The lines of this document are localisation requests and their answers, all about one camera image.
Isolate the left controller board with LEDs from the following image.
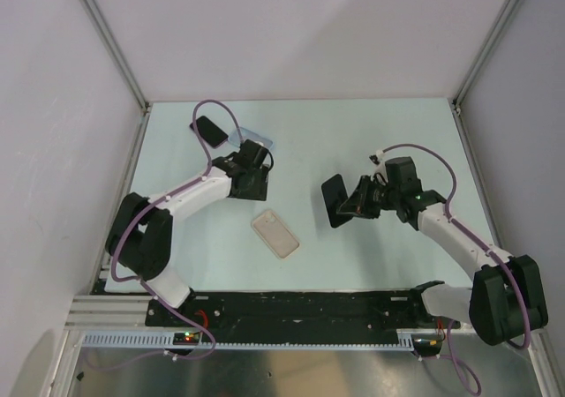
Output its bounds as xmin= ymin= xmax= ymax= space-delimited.
xmin=173 ymin=332 xmax=201 ymax=346

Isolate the black smartphone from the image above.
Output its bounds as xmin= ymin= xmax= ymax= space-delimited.
xmin=321 ymin=174 xmax=353 ymax=228

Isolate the beige phone case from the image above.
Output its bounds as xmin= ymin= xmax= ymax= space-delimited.
xmin=251 ymin=210 xmax=300 ymax=259

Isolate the left aluminium frame post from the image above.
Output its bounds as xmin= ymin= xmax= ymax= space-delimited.
xmin=79 ymin=0 xmax=150 ymax=115

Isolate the right controller board with wires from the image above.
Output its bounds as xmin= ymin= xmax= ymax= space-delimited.
xmin=411 ymin=334 xmax=442 ymax=358

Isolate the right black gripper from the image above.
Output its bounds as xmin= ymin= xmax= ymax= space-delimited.
xmin=337 ymin=176 xmax=400 ymax=220

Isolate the front aluminium frame rail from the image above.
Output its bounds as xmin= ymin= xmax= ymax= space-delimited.
xmin=65 ymin=295 xmax=151 ymax=330

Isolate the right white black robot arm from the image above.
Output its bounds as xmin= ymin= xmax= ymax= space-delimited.
xmin=321 ymin=157 xmax=548 ymax=346

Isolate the aluminium frame post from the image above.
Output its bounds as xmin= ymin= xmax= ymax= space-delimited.
xmin=79 ymin=0 xmax=150 ymax=115
xmin=450 ymin=0 xmax=524 ymax=115

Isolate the right aluminium frame post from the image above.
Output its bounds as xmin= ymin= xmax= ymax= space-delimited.
xmin=450 ymin=0 xmax=524 ymax=115

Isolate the white slotted cable duct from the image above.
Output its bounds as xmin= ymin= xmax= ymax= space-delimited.
xmin=82 ymin=331 xmax=414 ymax=351

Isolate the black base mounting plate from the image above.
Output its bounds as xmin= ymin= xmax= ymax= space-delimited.
xmin=145 ymin=288 xmax=450 ymax=346

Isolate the translucent blue phone case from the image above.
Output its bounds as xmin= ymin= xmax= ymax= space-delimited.
xmin=228 ymin=127 xmax=274 ymax=150

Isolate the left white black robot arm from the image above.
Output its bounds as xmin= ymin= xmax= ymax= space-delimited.
xmin=105 ymin=139 xmax=274 ymax=326

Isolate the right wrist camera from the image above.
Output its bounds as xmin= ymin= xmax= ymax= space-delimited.
xmin=369 ymin=150 xmax=385 ymax=166

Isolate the black phone with red edge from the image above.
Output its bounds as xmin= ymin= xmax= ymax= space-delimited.
xmin=189 ymin=116 xmax=229 ymax=148

